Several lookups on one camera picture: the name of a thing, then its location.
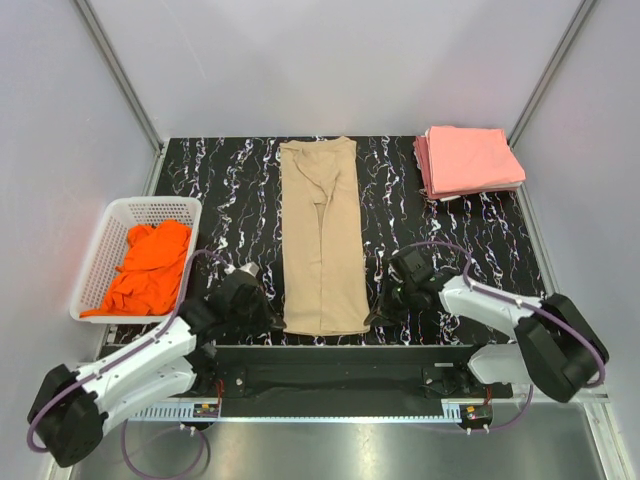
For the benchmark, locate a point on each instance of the aluminium frame post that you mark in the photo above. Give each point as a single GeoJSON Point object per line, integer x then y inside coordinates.
{"type": "Point", "coordinates": [567, 40]}
{"type": "Point", "coordinates": [107, 51]}

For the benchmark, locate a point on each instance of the beige t shirt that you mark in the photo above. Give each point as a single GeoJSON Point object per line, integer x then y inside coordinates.
{"type": "Point", "coordinates": [324, 270]}

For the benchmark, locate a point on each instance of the right aluminium frame post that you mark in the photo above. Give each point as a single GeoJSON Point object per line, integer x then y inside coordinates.
{"type": "Point", "coordinates": [567, 40]}

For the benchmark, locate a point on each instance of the folded pink t shirt stack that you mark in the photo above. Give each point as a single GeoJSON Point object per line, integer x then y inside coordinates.
{"type": "Point", "coordinates": [458, 161]}

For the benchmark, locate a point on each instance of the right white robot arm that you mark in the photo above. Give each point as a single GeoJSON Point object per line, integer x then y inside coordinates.
{"type": "Point", "coordinates": [551, 345]}

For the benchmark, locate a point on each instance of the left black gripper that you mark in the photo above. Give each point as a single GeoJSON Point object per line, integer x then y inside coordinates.
{"type": "Point", "coordinates": [269, 320]}

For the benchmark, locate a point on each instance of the white slotted cable duct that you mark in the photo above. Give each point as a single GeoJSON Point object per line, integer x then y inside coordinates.
{"type": "Point", "coordinates": [191, 412]}

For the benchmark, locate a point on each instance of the orange t shirt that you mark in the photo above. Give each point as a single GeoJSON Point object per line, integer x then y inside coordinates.
{"type": "Point", "coordinates": [148, 281]}

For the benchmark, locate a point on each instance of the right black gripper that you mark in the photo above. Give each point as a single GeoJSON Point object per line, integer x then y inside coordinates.
{"type": "Point", "coordinates": [384, 313]}

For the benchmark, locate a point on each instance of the white plastic laundry basket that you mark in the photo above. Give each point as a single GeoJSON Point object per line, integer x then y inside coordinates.
{"type": "Point", "coordinates": [109, 246]}

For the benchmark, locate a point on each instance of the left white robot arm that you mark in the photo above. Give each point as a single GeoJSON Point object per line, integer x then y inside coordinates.
{"type": "Point", "coordinates": [75, 408]}

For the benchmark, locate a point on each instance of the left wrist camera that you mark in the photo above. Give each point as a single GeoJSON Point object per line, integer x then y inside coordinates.
{"type": "Point", "coordinates": [250, 268]}

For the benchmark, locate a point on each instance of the left aluminium frame post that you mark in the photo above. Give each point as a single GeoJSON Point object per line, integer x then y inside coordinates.
{"type": "Point", "coordinates": [107, 51]}

